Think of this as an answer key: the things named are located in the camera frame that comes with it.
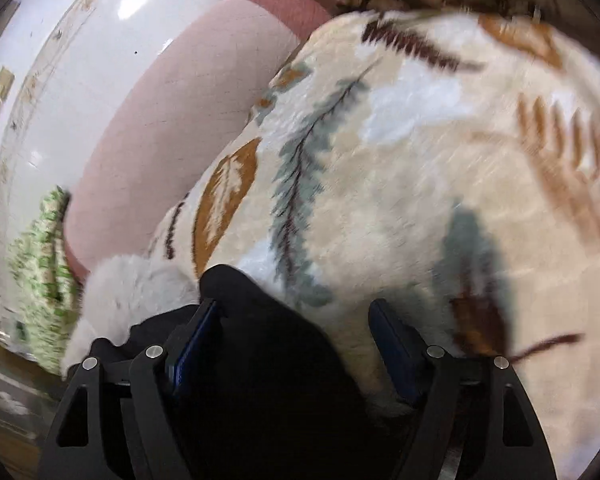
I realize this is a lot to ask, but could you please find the green patterned quilt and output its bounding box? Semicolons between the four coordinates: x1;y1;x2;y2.
0;185;87;376

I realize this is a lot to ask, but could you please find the leaf print blanket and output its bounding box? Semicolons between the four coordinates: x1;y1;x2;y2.
147;7;600;480

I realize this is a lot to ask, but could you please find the black coat with fur collar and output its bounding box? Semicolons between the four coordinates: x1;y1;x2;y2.
60;254;416;480

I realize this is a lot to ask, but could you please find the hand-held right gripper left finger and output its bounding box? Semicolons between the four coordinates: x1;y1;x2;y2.
37;297;221;480

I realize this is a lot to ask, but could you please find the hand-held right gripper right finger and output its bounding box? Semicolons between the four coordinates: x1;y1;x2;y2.
367;298;558;480

